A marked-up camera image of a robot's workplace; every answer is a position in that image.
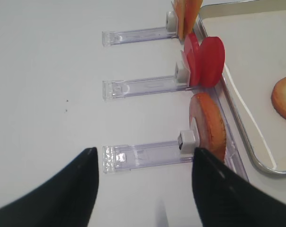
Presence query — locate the orange cheese slice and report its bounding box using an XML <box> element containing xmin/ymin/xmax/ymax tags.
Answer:
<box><xmin>184</xmin><ymin>0</ymin><xmax>203</xmax><ymax>36</ymax></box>
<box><xmin>172</xmin><ymin>0</ymin><xmax>186</xmax><ymax>41</ymax></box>

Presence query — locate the outer red tomato slice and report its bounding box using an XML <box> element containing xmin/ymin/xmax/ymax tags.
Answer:
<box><xmin>183</xmin><ymin>33</ymin><xmax>202</xmax><ymax>87</ymax></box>

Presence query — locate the clear pusher rack left-middle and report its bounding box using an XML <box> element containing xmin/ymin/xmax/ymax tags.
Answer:
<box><xmin>102</xmin><ymin>61</ymin><xmax>190</xmax><ymax>101</ymax></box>

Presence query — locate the red tomato slice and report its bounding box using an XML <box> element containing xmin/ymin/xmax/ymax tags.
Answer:
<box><xmin>200</xmin><ymin>36</ymin><xmax>225</xmax><ymax>87</ymax></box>
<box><xmin>183</xmin><ymin>33</ymin><xmax>202</xmax><ymax>87</ymax></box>

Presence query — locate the bun bottom slice on tray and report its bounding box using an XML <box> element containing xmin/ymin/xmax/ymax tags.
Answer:
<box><xmin>271</xmin><ymin>77</ymin><xmax>286</xmax><ymax>119</ymax></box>

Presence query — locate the upright bun bottom slice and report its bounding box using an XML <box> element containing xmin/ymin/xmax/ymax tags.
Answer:
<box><xmin>189</xmin><ymin>92</ymin><xmax>226</xmax><ymax>162</ymax></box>

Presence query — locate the inner red tomato slice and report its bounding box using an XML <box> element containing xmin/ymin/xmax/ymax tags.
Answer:
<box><xmin>200</xmin><ymin>36</ymin><xmax>225</xmax><ymax>87</ymax></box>

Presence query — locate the clear pusher rack left-far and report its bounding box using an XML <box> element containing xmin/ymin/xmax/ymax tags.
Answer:
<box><xmin>102</xmin><ymin>11</ymin><xmax>179</xmax><ymax>47</ymax></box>

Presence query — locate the clear pusher rack left-near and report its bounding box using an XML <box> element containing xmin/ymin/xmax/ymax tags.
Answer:
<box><xmin>102</xmin><ymin>129</ymin><xmax>229</xmax><ymax>175</ymax></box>

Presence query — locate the outer orange cheese slice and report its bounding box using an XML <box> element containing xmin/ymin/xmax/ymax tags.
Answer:
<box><xmin>172</xmin><ymin>0</ymin><xmax>186</xmax><ymax>41</ymax></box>

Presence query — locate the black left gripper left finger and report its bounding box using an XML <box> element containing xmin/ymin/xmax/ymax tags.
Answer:
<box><xmin>0</xmin><ymin>147</ymin><xmax>99</xmax><ymax>227</ymax></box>

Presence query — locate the inner orange cheese slice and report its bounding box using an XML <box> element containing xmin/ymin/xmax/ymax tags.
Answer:
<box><xmin>184</xmin><ymin>0</ymin><xmax>203</xmax><ymax>36</ymax></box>

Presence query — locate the metal baking tray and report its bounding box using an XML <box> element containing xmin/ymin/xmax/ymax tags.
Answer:
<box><xmin>198</xmin><ymin>0</ymin><xmax>286</xmax><ymax>176</ymax></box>

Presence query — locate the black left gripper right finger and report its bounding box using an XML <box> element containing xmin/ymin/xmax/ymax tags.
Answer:
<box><xmin>192</xmin><ymin>148</ymin><xmax>286</xmax><ymax>227</ymax></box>

